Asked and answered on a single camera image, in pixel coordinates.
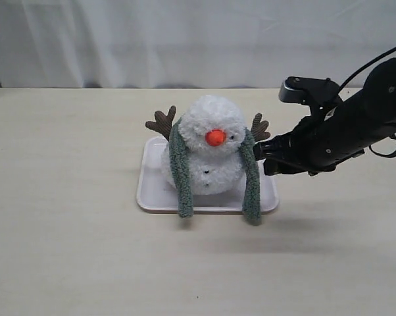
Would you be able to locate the white plush snowman toy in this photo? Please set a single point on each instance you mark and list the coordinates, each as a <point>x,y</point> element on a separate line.
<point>212,130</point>

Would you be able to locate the green fluffy scarf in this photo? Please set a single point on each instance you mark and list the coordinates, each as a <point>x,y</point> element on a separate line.
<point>174,168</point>

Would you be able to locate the white plastic tray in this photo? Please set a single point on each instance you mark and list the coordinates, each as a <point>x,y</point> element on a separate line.
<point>156,195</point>

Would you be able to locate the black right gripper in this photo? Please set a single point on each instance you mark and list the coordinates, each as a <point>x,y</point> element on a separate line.
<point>293,152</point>

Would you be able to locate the white backdrop curtain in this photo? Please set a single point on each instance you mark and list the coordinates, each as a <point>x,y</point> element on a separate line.
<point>187,44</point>

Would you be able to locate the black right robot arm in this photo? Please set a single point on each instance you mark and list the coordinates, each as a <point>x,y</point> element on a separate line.
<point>336,130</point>

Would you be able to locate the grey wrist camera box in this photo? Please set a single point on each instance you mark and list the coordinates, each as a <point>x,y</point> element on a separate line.
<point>307,91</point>

